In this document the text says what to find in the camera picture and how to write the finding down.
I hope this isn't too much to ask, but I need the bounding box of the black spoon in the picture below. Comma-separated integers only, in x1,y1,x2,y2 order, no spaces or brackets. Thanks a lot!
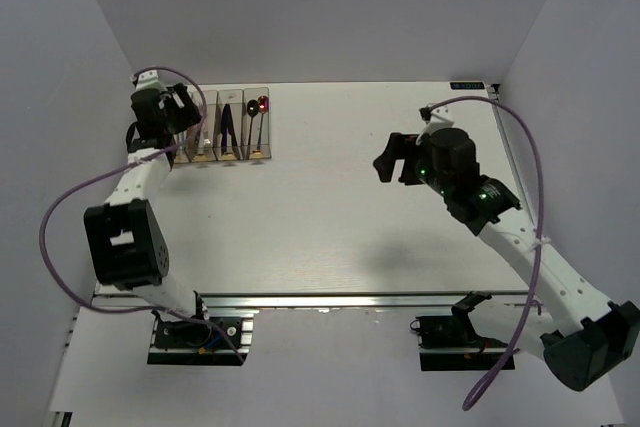
247,99,259,148

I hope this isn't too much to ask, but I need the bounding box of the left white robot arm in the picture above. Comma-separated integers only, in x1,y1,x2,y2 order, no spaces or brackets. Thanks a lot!
83,67,212,346

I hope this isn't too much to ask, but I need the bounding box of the silver fork dark handle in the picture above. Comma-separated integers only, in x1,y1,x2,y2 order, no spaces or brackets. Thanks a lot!
193,123,204,150

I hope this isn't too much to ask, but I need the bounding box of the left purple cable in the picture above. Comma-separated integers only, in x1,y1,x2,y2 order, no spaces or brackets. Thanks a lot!
38,66,249,366

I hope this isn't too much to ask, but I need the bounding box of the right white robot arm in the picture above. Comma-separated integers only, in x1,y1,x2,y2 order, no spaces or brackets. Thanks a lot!
373,103,639,392

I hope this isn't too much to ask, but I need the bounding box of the clear container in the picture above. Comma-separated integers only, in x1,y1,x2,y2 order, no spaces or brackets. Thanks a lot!
172,84,195,163
187,89,218,162
215,89,245,162
243,87,272,161

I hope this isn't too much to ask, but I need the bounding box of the iridescent red spoon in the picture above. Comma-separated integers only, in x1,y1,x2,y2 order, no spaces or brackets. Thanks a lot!
256,95,269,150

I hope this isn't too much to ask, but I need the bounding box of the dark blue plastic knife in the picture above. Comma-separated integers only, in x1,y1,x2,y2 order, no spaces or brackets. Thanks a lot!
220,104,233,155

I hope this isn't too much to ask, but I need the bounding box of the pink handled fork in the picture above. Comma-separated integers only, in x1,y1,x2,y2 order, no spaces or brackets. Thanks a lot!
198,102,210,154

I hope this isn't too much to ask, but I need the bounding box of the black plastic knife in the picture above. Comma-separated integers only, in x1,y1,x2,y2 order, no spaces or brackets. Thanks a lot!
225,104,238,149

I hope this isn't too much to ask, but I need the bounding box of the blue logo sticker right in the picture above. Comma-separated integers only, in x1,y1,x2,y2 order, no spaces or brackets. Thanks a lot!
449,81,486,91

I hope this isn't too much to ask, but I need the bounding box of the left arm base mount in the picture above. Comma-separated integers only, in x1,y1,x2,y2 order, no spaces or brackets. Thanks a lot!
147,301,253,367

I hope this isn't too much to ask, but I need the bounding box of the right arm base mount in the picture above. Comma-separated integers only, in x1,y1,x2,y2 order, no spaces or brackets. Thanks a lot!
409,292,507,372

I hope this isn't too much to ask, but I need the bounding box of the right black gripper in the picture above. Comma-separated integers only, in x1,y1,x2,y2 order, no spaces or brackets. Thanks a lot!
373,133,452,198

